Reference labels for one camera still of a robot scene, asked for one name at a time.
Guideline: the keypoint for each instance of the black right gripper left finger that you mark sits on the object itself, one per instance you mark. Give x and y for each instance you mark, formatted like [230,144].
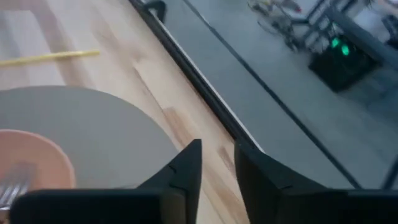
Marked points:
[186,174]

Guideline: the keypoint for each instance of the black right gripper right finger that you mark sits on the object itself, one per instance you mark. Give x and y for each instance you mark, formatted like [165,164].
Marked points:
[258,177]

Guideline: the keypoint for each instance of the yellow chopstick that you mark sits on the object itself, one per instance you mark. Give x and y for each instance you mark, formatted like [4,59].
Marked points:
[62,56]

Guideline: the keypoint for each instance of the round grey placemat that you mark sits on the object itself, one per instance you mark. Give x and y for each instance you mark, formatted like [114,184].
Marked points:
[109,140]

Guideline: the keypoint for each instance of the black box with green lights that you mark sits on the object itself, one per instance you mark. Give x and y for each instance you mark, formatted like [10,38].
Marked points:
[342,73]

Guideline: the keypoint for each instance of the black aluminium table frame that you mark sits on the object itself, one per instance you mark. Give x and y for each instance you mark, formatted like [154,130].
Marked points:
[201,84]

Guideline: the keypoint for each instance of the background workstation frame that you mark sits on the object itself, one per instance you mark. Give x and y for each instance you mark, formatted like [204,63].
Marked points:
[342,18]

